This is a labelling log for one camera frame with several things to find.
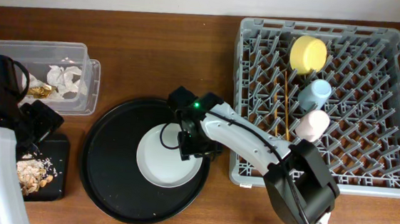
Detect clear plastic bin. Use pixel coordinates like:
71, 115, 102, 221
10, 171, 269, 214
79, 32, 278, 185
0, 40, 101, 116

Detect wooden chopstick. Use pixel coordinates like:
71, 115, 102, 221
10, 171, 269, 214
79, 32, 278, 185
284, 71, 290, 141
273, 77, 279, 137

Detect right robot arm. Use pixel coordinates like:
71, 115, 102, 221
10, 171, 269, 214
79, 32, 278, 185
167, 86, 339, 224

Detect black rectangular bin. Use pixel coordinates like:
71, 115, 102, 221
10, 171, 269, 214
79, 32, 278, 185
16, 133, 70, 202

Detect gold snack wrapper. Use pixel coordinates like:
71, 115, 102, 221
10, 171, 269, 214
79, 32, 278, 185
26, 85, 56, 99

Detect grey dishwasher rack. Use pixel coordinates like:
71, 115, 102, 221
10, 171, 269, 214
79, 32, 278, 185
233, 18, 400, 198

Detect pink cup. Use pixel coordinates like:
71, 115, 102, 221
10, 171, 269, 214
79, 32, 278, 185
294, 110, 330, 142

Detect round black tray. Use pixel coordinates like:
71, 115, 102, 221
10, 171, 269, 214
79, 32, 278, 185
79, 98, 210, 224

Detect blue cup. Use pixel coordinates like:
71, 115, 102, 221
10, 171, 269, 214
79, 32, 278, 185
297, 79, 332, 111

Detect grey plate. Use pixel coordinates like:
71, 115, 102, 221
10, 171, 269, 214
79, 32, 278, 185
136, 123, 202, 188

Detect food scraps with rice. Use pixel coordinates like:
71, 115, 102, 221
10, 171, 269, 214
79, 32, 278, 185
16, 153, 58, 196

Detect yellow bowl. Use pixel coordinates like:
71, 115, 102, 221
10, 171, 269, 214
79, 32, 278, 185
289, 35, 327, 75

